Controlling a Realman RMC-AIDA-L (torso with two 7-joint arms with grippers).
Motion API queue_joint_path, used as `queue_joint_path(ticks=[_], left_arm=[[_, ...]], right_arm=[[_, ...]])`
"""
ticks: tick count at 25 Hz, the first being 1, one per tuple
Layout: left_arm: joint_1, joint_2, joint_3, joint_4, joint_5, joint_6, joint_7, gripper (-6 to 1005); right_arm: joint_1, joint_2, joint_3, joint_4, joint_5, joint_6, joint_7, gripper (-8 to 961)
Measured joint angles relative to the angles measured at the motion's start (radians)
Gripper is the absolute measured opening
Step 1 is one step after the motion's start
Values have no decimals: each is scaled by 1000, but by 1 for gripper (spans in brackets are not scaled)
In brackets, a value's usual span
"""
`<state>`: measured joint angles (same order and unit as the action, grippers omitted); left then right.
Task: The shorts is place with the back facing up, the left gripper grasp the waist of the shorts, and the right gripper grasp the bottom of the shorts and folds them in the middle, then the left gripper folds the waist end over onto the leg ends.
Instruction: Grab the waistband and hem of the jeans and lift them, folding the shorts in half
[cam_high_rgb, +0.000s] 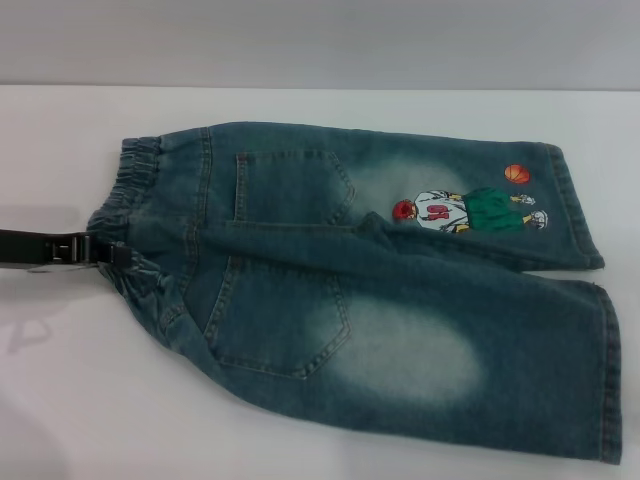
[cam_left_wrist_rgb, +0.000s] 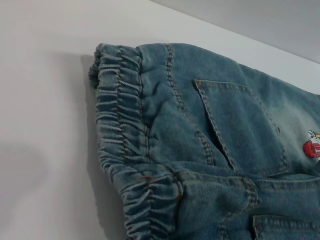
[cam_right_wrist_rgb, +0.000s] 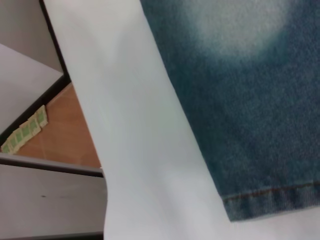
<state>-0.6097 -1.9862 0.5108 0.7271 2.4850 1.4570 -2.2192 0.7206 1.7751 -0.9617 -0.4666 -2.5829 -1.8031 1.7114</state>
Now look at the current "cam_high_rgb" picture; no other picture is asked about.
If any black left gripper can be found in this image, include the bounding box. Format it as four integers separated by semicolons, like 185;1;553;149
0;228;133;275

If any blue denim shorts basketball print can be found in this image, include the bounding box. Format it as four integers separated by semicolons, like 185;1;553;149
87;121;624;464

